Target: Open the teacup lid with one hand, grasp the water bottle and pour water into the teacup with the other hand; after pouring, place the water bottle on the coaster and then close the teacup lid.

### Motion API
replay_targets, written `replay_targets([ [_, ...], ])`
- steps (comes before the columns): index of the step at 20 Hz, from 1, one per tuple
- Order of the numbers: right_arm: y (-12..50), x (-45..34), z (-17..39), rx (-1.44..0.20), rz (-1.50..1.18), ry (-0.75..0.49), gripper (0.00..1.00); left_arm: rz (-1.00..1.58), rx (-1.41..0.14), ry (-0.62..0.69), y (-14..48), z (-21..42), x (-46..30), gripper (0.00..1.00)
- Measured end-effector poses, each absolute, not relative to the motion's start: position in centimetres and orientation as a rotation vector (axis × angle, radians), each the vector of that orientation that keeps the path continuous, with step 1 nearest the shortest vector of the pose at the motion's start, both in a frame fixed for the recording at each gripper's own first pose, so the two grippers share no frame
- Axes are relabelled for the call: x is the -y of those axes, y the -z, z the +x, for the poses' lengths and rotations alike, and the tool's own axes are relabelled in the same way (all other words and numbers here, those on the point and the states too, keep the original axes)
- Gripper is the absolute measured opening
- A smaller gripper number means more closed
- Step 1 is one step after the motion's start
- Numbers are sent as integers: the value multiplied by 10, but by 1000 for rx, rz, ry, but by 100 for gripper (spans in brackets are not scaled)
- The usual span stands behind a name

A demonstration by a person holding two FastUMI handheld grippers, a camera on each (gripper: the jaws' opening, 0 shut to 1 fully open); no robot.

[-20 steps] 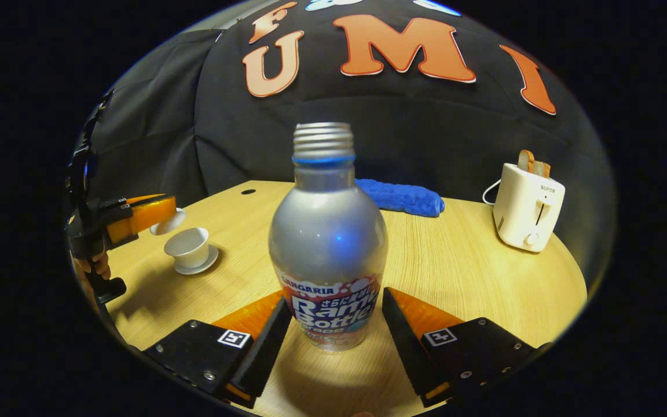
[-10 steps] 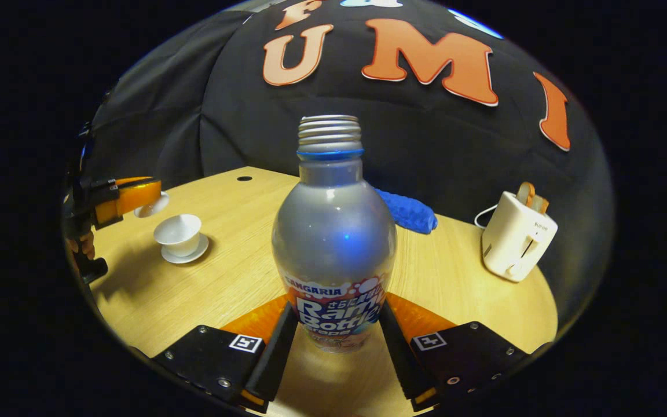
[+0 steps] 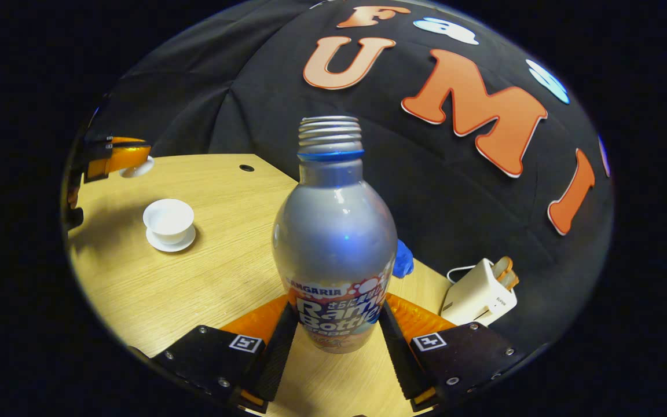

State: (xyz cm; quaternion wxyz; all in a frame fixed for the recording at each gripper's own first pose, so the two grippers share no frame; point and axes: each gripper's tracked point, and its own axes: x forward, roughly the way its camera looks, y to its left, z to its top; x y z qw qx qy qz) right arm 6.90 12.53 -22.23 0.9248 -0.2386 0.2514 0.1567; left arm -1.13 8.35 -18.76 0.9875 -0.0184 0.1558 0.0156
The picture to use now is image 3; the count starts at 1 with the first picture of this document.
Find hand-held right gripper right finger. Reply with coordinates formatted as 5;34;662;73
379;292;525;413

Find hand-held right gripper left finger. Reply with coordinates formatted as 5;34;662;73
151;294;300;415

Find white teacup lid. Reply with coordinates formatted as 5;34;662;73
119;156;155;178

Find white teacup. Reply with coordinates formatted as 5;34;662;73
142;199;195;244

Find silver water bottle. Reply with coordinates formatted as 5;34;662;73
272;116;399;355

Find blue towel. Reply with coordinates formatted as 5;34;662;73
393;239;415;279

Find white toaster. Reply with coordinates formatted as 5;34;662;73
440;258;518;327

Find white saucer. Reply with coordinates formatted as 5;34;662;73
146;225;197;253

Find toast slices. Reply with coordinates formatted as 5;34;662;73
493;257;520;290

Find white toaster cable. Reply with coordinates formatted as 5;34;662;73
446;265;479;284

